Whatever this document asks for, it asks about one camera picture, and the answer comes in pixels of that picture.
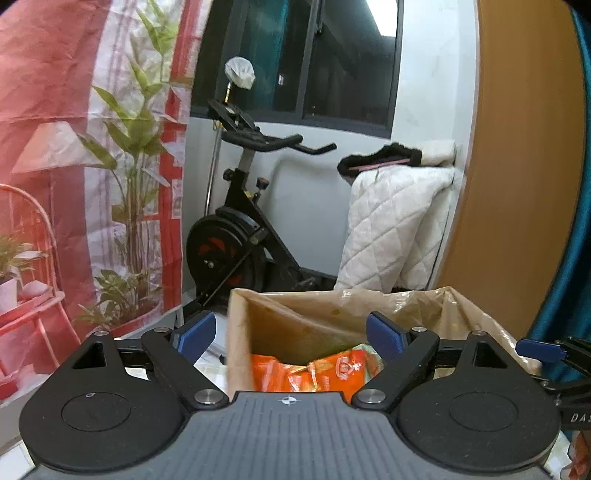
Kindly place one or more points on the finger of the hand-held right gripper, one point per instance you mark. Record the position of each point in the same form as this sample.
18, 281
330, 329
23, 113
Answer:
540, 350

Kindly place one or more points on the black fuzzy slipper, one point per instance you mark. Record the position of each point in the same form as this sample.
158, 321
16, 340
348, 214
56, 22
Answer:
378, 160

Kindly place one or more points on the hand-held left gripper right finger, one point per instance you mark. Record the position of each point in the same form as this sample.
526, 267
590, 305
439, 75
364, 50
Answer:
385, 338

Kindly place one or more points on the dark window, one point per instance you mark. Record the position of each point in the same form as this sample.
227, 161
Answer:
332, 60

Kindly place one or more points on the checked floral tablecloth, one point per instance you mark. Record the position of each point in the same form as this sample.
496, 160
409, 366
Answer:
210, 371

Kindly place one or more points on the white quilted blanket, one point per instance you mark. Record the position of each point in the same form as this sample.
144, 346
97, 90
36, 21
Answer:
388, 221

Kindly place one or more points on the black exercise bike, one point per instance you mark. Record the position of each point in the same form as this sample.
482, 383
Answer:
231, 249

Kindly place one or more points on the wooden panel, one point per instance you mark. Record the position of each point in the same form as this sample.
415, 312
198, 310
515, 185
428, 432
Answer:
512, 161

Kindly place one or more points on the orange snack packet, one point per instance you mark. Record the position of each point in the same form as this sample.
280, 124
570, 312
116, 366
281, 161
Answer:
581, 457
270, 374
341, 369

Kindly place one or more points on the white plastic bag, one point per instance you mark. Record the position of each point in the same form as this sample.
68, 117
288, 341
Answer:
240, 73

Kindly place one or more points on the printed red backdrop cloth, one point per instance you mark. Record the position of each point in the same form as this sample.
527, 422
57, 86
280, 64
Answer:
55, 138

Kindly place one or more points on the cardboard box with plastic liner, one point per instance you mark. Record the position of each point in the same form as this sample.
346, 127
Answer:
295, 323

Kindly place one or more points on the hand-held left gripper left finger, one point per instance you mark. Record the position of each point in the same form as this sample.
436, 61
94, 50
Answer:
196, 335

